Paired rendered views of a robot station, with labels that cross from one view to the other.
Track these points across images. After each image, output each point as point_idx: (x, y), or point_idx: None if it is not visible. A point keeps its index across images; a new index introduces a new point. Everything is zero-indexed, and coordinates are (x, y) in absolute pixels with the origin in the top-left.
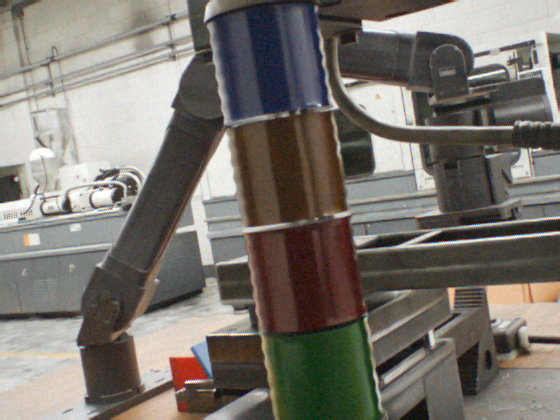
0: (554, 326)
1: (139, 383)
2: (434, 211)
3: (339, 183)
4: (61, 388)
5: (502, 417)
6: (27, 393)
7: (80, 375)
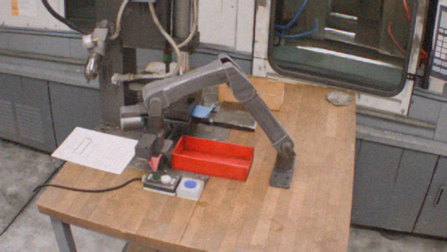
0: (132, 202)
1: (275, 166)
2: (166, 147)
3: None
4: (325, 185)
5: None
6: (337, 183)
7: (330, 195)
